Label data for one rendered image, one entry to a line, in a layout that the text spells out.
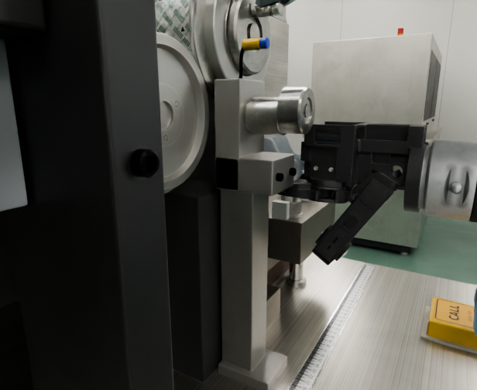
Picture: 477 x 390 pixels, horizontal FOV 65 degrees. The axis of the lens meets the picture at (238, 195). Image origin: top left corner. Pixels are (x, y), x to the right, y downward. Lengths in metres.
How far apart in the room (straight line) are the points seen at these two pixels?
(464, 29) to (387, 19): 0.80
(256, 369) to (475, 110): 4.56
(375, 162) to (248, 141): 0.14
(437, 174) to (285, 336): 0.27
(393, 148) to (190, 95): 0.20
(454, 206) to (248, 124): 0.20
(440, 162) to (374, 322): 0.26
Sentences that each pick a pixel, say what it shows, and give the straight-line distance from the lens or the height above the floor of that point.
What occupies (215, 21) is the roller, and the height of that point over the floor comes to 1.25.
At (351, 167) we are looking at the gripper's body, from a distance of 0.39.
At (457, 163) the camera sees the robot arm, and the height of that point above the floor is 1.13.
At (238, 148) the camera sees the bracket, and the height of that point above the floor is 1.15.
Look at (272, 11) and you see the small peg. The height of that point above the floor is 1.27.
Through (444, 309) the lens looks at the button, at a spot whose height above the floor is 0.92.
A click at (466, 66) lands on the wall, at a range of 4.86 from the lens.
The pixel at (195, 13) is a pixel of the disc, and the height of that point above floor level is 1.26.
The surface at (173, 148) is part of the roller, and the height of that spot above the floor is 1.15.
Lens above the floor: 1.18
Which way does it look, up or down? 14 degrees down
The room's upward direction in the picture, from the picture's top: straight up
